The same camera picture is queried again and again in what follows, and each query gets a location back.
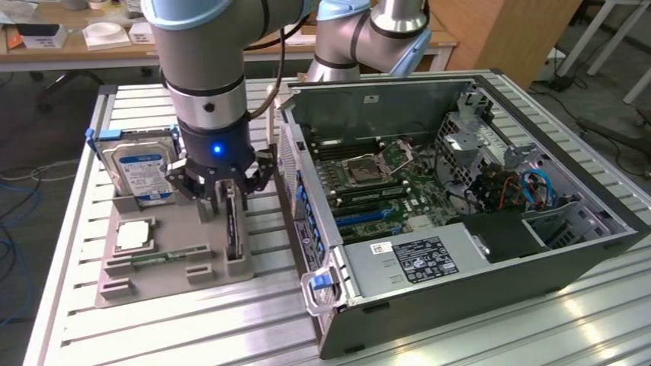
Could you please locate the blue expansion slot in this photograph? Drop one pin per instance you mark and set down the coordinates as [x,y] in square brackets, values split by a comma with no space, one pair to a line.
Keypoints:
[362,218]

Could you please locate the green motherboard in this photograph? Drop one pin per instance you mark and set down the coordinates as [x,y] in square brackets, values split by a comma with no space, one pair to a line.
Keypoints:
[408,213]

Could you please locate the CPU chip with silver lid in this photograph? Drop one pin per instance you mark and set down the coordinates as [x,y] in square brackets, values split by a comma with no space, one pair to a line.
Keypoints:
[134,235]

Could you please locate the grey power supply unit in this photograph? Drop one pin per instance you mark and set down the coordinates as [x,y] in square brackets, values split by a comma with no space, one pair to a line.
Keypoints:
[408,263]

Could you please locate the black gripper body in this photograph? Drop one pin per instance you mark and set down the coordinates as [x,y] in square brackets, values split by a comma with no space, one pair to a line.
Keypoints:
[217,148]

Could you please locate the white square foam tray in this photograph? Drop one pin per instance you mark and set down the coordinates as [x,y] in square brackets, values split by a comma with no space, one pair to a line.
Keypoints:
[106,36]

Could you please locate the open black PC case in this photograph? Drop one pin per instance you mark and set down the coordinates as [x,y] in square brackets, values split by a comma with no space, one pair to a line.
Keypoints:
[458,305]

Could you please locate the small white labelled box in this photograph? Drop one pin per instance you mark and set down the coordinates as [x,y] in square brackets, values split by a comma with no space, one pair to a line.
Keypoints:
[142,33]

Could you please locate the grey parts rack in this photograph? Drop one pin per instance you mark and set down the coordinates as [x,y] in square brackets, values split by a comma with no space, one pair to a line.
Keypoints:
[178,282]

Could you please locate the black Nvidia graphics card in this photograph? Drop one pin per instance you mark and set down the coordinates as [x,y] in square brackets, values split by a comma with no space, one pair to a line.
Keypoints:
[234,228]

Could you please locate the wooden desk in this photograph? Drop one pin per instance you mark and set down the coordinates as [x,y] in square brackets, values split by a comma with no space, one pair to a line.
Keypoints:
[77,55]

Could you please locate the wooden cabinet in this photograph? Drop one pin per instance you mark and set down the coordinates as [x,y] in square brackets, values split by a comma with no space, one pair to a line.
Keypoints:
[514,34]

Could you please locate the metal disk bay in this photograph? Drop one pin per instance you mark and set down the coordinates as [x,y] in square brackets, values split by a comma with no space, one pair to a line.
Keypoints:
[565,226]

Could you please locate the hard disk with blue rails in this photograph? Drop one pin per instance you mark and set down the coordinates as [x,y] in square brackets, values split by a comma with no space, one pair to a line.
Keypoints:
[136,167]

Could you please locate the installed RAM stick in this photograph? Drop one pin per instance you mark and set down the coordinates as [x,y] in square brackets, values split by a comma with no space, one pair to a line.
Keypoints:
[372,192]

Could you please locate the metal socket cover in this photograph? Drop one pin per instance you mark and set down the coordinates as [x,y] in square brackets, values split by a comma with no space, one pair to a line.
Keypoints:
[398,151]

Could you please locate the black chair base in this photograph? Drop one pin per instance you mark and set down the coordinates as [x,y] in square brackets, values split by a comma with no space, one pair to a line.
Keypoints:
[61,85]

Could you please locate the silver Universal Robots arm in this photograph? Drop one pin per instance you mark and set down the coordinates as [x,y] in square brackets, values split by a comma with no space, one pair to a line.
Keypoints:
[204,76]

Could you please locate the CPU socket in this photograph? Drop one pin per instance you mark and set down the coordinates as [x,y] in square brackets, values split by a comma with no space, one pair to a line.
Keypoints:
[364,171]

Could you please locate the metal drive cage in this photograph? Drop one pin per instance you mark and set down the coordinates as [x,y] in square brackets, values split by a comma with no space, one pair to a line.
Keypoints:
[470,141]

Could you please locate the loose green RAM stick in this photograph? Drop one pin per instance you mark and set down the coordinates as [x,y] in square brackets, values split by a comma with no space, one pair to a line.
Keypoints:
[161,258]

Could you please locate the white table frame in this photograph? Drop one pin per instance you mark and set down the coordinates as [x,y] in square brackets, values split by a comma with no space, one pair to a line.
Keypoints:
[596,34]

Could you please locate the white box with dark lid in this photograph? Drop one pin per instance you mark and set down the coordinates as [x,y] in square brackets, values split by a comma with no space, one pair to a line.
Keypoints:
[43,37]

